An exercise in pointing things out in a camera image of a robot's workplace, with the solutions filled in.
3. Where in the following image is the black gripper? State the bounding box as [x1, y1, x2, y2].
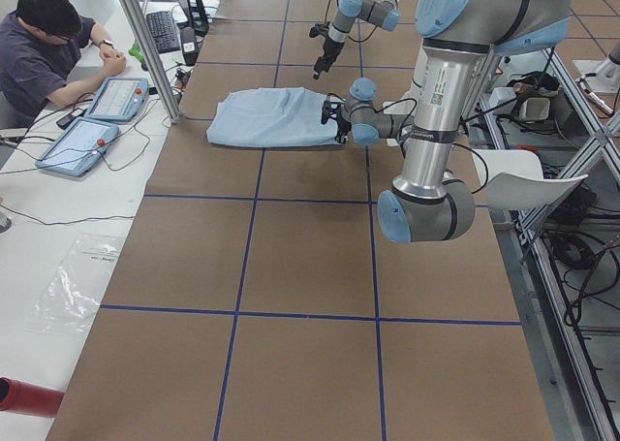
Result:
[313, 37, 344, 79]
[334, 110, 352, 143]

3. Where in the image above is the light blue button shirt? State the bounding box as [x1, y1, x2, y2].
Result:
[206, 87, 337, 147]

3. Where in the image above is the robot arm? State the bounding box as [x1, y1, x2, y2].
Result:
[309, 0, 401, 79]
[322, 0, 571, 243]

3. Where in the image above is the black keyboard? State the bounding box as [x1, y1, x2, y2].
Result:
[145, 11, 180, 53]

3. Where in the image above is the white chair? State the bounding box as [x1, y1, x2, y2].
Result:
[474, 149, 588, 210]

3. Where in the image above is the green object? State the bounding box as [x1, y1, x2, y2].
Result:
[128, 43, 148, 71]

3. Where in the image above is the brown paper table cover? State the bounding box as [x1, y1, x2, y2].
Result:
[48, 0, 553, 440]

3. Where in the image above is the far blue teach pendant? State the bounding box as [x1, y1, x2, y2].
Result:
[84, 77, 149, 123]

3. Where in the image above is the blue teach pendant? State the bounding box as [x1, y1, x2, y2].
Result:
[35, 117, 119, 177]
[84, 77, 149, 123]

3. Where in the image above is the near blue teach pendant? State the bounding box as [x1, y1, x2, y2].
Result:
[35, 117, 119, 177]

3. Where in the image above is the seated person dark shirt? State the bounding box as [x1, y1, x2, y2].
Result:
[1, 0, 126, 127]

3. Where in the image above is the clear plastic bag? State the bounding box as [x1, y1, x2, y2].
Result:
[27, 234, 125, 337]

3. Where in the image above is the red cylinder roll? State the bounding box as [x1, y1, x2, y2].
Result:
[1, 377, 65, 418]

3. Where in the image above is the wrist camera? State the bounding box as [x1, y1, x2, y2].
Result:
[309, 21, 330, 38]
[321, 98, 343, 125]

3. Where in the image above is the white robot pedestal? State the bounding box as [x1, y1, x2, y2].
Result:
[382, 47, 427, 155]

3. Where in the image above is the aluminium frame post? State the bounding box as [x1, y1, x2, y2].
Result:
[119, 0, 181, 124]

